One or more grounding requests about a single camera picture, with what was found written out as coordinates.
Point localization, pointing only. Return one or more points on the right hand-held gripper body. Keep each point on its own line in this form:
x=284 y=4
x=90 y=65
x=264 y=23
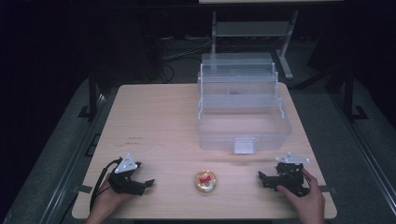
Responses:
x=291 y=177

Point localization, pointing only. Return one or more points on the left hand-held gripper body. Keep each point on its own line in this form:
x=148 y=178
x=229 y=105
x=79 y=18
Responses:
x=124 y=183

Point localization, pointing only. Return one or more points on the person's left hand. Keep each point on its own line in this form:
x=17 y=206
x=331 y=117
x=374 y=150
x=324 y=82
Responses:
x=107 y=197

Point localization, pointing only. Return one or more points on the person's right hand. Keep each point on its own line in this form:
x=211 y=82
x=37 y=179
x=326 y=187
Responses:
x=306 y=202

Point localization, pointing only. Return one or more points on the clear plastic tiered storage box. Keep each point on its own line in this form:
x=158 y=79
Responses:
x=243 y=124

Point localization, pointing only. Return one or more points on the round gold red-centred candy box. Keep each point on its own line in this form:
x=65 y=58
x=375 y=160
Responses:
x=205 y=181

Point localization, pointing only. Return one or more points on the grey metal stand with shelf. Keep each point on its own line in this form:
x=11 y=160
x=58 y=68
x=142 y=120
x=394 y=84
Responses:
x=280 y=29

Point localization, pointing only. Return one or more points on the metal frame rail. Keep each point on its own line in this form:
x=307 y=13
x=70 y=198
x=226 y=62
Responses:
x=71 y=161
x=367 y=149

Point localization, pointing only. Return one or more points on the black frame post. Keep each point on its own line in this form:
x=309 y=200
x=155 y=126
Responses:
x=349 y=93
x=92 y=93

